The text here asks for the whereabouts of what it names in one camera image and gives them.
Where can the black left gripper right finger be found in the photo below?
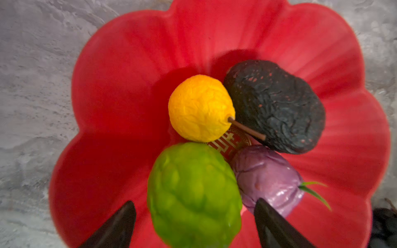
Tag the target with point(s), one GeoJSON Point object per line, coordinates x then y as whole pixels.
{"type": "Point", "coordinates": [268, 220]}

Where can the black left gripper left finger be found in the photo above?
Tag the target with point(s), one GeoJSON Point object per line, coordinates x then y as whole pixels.
{"type": "Point", "coordinates": [116, 232]}

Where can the purple fake fruit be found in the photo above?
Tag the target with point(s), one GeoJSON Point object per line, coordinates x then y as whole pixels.
{"type": "Point", "coordinates": [263, 173]}

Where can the green fake custard apple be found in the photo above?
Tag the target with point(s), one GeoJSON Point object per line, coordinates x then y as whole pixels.
{"type": "Point", "coordinates": [193, 197]}

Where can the dark fake grape bunch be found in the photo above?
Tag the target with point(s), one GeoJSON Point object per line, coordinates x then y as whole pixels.
{"type": "Point", "coordinates": [384, 227]}

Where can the dark fake avocado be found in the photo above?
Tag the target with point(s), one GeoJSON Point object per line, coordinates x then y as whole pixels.
{"type": "Point", "coordinates": [277, 104]}

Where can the yellow fake fruit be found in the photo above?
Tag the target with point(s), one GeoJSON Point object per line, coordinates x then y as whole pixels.
{"type": "Point", "coordinates": [201, 110]}

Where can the red flower-shaped fruit bowl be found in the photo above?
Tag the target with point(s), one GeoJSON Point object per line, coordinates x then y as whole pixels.
{"type": "Point", "coordinates": [127, 71]}

